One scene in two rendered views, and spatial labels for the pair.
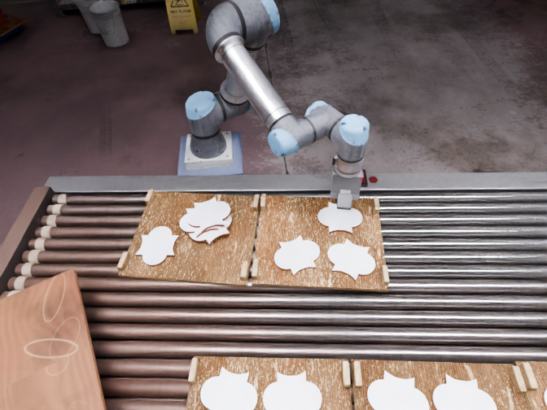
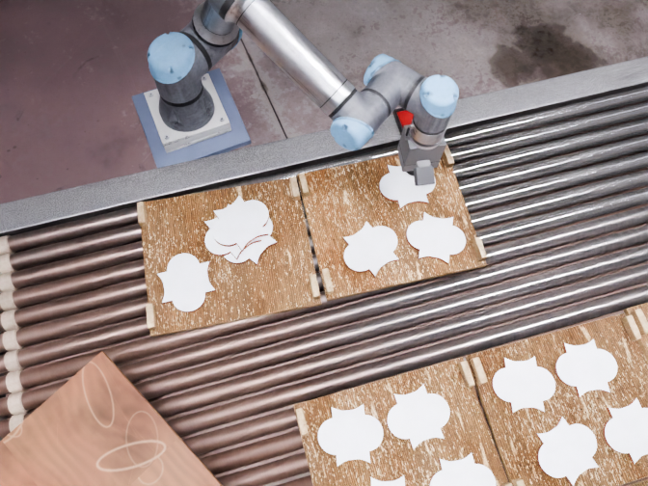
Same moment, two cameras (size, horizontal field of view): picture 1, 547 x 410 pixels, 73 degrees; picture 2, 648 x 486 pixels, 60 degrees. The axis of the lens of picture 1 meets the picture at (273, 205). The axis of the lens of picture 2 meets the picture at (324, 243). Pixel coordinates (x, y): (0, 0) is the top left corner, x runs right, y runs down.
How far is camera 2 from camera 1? 0.43 m
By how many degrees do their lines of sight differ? 21
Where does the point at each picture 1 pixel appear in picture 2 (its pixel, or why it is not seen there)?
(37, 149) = not seen: outside the picture
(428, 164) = (456, 31)
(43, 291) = (79, 391)
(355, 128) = (444, 98)
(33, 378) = not seen: outside the picture
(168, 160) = (67, 100)
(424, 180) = (494, 102)
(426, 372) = (545, 346)
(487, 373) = (602, 330)
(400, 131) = not seen: outside the picture
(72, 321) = (141, 417)
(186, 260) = (233, 292)
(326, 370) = (444, 375)
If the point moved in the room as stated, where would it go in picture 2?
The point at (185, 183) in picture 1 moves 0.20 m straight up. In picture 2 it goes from (179, 177) to (161, 137)
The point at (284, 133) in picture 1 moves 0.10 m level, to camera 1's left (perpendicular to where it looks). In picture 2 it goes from (356, 123) to (307, 139)
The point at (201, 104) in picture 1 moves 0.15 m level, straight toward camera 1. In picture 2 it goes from (176, 59) to (205, 103)
